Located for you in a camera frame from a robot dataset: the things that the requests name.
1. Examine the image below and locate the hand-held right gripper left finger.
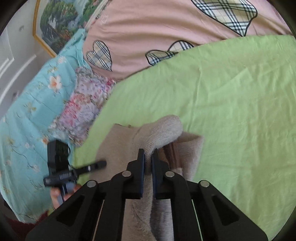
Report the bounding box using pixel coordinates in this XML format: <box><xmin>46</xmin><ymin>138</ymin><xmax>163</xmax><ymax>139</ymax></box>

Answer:
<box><xmin>25</xmin><ymin>149</ymin><xmax>147</xmax><ymax>241</ymax></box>

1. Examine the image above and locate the dark red cloth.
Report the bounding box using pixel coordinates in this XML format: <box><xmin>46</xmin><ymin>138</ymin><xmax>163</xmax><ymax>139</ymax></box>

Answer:
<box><xmin>5</xmin><ymin>207</ymin><xmax>55</xmax><ymax>241</ymax></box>

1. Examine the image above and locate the light blue floral quilt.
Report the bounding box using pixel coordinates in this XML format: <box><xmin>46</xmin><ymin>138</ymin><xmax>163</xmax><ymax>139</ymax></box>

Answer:
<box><xmin>0</xmin><ymin>29</ymin><xmax>93</xmax><ymax>224</ymax></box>

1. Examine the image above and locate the pink quilt with plaid hearts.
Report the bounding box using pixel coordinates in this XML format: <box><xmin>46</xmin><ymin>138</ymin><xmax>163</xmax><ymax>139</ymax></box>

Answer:
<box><xmin>82</xmin><ymin>0</ymin><xmax>296</xmax><ymax>81</ymax></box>

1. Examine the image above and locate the person's left hand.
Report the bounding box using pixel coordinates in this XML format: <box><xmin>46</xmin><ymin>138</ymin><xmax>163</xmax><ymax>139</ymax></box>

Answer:
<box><xmin>51</xmin><ymin>184</ymin><xmax>81</xmax><ymax>210</ymax></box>

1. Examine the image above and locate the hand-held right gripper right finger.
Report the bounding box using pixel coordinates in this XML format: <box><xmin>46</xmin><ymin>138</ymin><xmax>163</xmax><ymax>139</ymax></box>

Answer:
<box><xmin>152</xmin><ymin>148</ymin><xmax>269</xmax><ymax>241</ymax></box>

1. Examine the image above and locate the ruffled floral pillow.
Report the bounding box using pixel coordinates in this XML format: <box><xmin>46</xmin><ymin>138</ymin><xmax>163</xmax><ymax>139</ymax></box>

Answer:
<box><xmin>47</xmin><ymin>67</ymin><xmax>117</xmax><ymax>147</ymax></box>

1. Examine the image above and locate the framed landscape painting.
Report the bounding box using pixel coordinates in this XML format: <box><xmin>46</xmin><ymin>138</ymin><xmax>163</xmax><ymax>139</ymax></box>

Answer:
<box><xmin>32</xmin><ymin>0</ymin><xmax>109</xmax><ymax>58</ymax></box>

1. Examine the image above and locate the light green bed sheet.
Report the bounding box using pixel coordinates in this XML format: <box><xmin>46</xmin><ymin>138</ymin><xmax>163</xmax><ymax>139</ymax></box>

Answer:
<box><xmin>74</xmin><ymin>35</ymin><xmax>296</xmax><ymax>234</ymax></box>

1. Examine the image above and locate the beige knitted sweater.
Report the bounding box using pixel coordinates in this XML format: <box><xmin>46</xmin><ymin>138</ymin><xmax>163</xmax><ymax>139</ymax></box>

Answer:
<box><xmin>89</xmin><ymin>115</ymin><xmax>204</xmax><ymax>241</ymax></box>

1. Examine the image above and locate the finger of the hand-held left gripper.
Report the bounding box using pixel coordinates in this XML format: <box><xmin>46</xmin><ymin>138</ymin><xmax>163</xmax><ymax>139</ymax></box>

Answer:
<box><xmin>72</xmin><ymin>160</ymin><xmax>107</xmax><ymax>175</ymax></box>

